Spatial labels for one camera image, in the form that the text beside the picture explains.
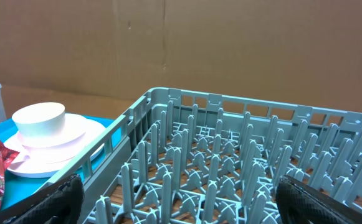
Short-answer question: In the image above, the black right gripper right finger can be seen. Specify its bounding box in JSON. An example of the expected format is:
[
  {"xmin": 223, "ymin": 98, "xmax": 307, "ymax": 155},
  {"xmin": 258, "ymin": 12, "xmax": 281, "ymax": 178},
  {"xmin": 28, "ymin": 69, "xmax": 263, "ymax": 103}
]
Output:
[{"xmin": 275, "ymin": 175, "xmax": 362, "ymax": 224}]

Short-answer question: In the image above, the pink plate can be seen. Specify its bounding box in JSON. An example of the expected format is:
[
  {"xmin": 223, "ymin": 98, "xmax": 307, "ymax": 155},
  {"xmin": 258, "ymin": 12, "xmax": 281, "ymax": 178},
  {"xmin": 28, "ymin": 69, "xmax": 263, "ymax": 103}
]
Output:
[{"xmin": 4, "ymin": 119, "xmax": 105, "ymax": 178}]

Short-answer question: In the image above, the grey dishwasher rack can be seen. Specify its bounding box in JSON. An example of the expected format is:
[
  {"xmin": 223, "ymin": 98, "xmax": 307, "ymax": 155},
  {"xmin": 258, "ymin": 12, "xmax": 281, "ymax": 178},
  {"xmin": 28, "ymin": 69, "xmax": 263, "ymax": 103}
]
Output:
[{"xmin": 47, "ymin": 87, "xmax": 362, "ymax": 223}]

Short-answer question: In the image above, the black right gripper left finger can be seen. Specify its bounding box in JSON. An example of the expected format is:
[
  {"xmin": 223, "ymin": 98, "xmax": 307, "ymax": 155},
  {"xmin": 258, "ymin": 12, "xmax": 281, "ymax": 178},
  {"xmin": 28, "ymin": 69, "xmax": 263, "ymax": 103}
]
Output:
[{"xmin": 0, "ymin": 174, "xmax": 85, "ymax": 224}]

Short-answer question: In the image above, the teal serving tray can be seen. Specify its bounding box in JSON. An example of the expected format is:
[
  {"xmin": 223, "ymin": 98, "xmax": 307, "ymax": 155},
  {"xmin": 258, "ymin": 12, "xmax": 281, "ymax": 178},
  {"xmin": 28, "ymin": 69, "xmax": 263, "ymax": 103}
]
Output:
[{"xmin": 0, "ymin": 116, "xmax": 121, "ymax": 210}]

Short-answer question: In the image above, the small pink saucer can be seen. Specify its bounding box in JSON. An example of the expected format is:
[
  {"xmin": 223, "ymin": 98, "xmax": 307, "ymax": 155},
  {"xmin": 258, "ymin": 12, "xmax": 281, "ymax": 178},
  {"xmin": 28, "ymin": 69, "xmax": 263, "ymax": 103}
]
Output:
[{"xmin": 17, "ymin": 113, "xmax": 87, "ymax": 147}]

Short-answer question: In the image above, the pale green cup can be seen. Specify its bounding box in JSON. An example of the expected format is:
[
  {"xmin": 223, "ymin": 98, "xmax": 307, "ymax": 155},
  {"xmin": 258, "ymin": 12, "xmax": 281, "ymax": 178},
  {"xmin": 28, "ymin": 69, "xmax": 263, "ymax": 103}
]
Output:
[{"xmin": 12, "ymin": 102, "xmax": 65, "ymax": 139}]

